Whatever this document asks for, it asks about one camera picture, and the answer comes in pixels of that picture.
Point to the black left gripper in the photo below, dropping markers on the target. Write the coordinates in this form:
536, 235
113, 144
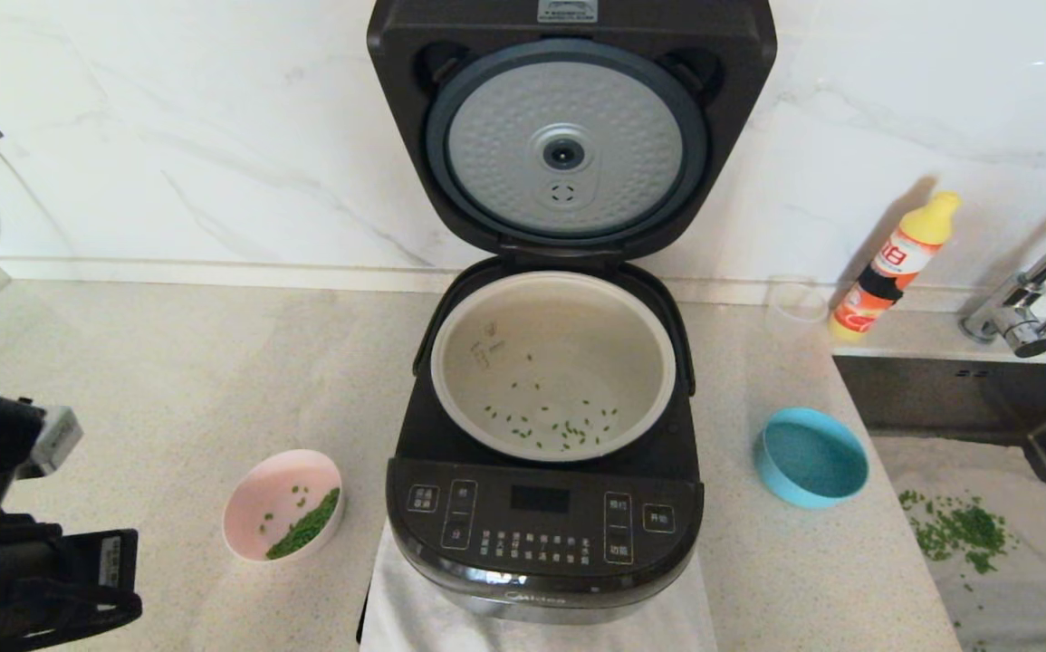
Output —
79, 580

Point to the pink bowl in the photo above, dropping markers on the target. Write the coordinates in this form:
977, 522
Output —
269, 493

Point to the green chopped scallion pile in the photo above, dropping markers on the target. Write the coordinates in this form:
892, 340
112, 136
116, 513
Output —
305, 530

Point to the black rice cooker lid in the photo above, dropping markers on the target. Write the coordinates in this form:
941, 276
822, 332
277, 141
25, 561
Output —
722, 91

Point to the white cloth under cooker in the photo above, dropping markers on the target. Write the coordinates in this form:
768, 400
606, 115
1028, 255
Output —
414, 625

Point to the black rice cooker base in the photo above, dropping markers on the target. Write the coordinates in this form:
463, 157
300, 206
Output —
541, 543

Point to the chopped green vegetable pieces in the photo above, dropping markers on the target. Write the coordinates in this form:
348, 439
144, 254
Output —
568, 426

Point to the beige inner pot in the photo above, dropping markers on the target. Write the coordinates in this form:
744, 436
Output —
559, 344

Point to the blue bowl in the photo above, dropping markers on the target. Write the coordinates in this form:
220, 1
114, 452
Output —
812, 462

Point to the clear glass cup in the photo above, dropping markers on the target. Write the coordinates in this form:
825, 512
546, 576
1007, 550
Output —
799, 303

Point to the yellow orange detergent bottle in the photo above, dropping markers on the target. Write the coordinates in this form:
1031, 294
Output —
885, 272

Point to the green scallion bits on cloth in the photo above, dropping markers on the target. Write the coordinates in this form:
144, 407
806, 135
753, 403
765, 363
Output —
966, 534

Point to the white cloth in sink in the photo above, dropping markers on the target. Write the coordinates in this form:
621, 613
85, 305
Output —
1030, 598

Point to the chrome faucet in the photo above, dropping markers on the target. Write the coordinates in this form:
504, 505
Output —
1007, 317

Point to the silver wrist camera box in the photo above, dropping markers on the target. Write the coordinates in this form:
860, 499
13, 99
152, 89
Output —
53, 442

